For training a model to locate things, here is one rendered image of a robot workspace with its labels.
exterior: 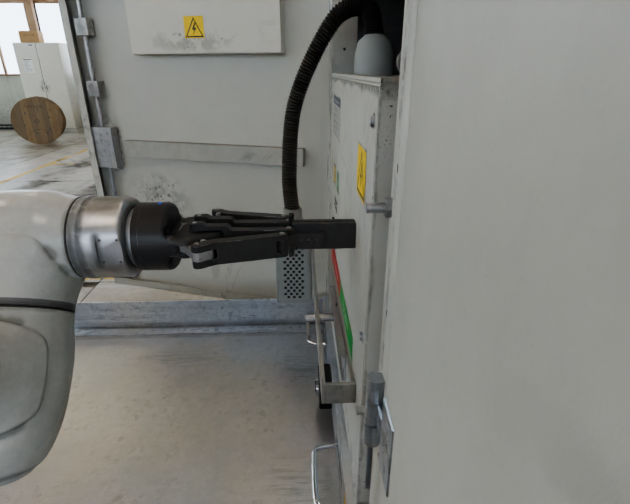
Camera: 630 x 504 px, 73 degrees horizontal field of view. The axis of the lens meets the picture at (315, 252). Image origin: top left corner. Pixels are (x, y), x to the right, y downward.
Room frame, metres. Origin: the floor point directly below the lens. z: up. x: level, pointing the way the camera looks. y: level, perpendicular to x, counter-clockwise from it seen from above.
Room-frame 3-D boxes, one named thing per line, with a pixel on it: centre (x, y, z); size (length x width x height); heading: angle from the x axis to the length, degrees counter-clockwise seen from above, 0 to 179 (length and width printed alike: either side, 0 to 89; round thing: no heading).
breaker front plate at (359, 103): (0.59, -0.04, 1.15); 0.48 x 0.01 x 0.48; 2
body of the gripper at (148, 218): (0.44, 0.15, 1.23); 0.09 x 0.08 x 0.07; 92
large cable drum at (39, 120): (9.07, 5.61, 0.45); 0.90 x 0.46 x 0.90; 111
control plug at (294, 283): (0.80, 0.04, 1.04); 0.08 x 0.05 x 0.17; 92
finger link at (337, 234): (0.45, -0.01, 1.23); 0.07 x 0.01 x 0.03; 92
